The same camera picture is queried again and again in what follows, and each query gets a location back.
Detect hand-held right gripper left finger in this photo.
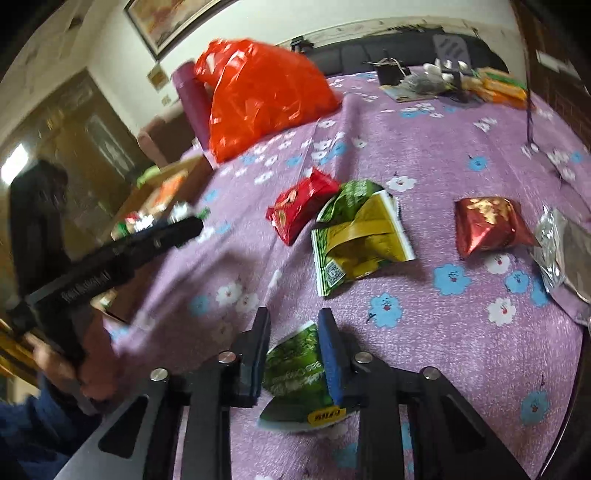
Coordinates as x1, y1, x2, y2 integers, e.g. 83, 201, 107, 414
55, 307, 272, 480

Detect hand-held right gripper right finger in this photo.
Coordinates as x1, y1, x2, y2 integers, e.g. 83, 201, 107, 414
318, 307, 532, 480

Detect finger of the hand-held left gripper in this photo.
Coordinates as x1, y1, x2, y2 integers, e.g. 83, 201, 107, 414
112, 216, 205, 274

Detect green pea snack packet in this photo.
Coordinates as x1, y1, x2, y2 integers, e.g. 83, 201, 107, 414
257, 323, 361, 435

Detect cardboard box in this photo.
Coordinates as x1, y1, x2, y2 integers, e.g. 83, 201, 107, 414
90, 154, 217, 326

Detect green yellow snack packet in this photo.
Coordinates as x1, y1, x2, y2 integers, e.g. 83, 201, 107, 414
310, 180, 416, 297

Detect red snack packet gold logo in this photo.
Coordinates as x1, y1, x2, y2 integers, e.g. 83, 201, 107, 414
265, 167, 341, 246

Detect silver foil packet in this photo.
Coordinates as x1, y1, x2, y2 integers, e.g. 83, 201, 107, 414
529, 207, 591, 305

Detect person's left forearm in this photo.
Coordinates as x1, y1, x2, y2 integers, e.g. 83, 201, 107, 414
0, 374, 102, 480

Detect person's left hand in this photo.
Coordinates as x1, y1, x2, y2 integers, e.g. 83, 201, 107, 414
27, 308, 120, 403

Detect brown armchair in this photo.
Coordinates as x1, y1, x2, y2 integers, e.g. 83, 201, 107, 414
137, 108, 197, 169

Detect purple floral tablecloth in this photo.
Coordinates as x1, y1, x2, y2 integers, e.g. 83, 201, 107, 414
99, 65, 591, 480

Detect purple thermos bottle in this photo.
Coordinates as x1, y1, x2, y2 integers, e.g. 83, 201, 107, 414
172, 61, 215, 153

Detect wooden wardrobe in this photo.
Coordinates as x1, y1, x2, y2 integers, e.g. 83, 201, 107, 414
0, 67, 153, 241

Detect orange plastic bag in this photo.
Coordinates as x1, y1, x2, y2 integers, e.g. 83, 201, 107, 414
194, 39, 345, 163

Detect dark red foil snack packet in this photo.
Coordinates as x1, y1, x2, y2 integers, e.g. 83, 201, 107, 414
454, 196, 539, 260

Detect framed horse painting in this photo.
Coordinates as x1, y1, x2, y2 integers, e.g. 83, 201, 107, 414
124, 0, 241, 61

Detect black leather sofa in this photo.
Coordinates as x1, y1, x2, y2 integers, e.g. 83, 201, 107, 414
286, 34, 509, 77

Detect printed booklet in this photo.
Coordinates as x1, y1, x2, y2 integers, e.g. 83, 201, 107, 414
381, 85, 419, 102

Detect small black box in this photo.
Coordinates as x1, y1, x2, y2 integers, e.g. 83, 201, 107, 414
374, 60, 409, 88

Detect clear bag dark contents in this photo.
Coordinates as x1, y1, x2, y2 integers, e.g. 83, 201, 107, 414
404, 74, 439, 93

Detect eyeglasses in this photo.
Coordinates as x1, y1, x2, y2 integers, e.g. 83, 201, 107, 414
524, 41, 585, 183

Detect stack of orange green packets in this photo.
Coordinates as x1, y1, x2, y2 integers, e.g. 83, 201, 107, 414
466, 67, 529, 109

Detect grey phone stand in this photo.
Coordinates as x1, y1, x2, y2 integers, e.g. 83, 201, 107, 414
431, 33, 476, 100

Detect wooden sideboard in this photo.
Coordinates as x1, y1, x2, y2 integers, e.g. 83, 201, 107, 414
510, 0, 591, 153

